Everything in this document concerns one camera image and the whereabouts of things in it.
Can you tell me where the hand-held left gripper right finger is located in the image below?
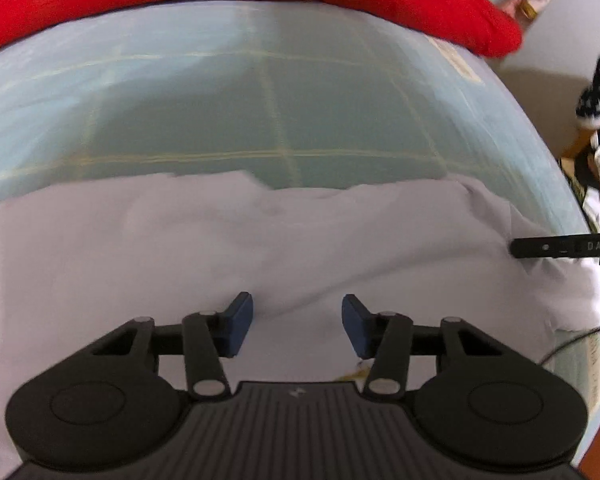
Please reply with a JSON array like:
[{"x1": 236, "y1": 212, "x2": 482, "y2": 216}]
[{"x1": 341, "y1": 293, "x2": 501, "y2": 402}]

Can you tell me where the white printed sweatshirt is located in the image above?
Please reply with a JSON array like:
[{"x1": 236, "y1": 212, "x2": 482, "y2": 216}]
[{"x1": 0, "y1": 170, "x2": 600, "y2": 480}]

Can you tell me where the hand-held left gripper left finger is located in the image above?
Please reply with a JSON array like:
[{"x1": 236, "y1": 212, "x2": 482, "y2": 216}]
[{"x1": 92, "y1": 291, "x2": 255, "y2": 402}]

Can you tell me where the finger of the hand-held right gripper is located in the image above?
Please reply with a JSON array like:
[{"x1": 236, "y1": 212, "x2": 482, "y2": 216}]
[{"x1": 510, "y1": 234, "x2": 556, "y2": 261}]

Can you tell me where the black cable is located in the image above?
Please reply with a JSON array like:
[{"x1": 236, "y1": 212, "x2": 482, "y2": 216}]
[{"x1": 537, "y1": 322, "x2": 600, "y2": 366}]

